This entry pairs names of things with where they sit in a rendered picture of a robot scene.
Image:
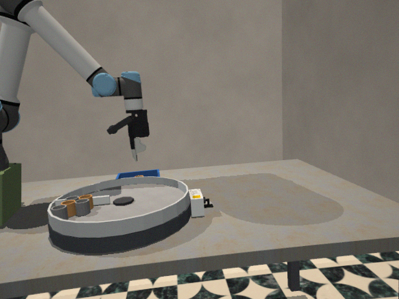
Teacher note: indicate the blue plastic crate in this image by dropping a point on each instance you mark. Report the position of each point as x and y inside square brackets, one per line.
[154, 172]

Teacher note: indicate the grey metal sleeve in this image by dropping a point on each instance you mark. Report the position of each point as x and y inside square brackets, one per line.
[72, 198]
[60, 211]
[82, 207]

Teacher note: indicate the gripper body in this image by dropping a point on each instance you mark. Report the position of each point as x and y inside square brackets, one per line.
[139, 126]

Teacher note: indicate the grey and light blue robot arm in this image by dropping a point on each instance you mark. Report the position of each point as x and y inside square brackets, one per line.
[20, 19]

